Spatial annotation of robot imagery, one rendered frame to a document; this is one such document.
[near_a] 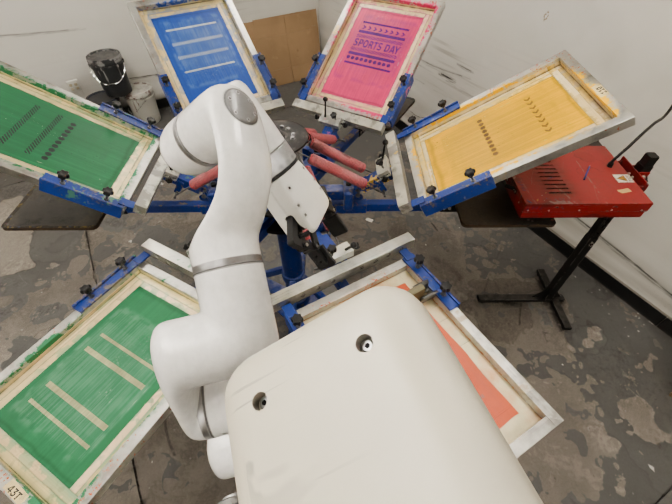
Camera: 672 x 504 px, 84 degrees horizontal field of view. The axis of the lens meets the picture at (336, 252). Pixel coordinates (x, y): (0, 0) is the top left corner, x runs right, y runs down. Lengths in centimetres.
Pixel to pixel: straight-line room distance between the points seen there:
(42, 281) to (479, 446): 342
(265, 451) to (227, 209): 27
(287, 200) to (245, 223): 12
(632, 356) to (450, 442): 291
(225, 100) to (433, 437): 38
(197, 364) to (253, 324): 7
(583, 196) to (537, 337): 113
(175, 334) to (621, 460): 252
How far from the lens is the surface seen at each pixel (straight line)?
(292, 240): 54
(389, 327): 22
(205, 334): 45
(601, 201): 207
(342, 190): 188
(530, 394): 145
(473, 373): 145
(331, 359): 22
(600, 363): 294
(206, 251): 45
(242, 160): 43
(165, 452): 245
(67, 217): 226
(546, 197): 196
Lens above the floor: 222
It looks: 49 degrees down
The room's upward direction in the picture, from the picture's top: straight up
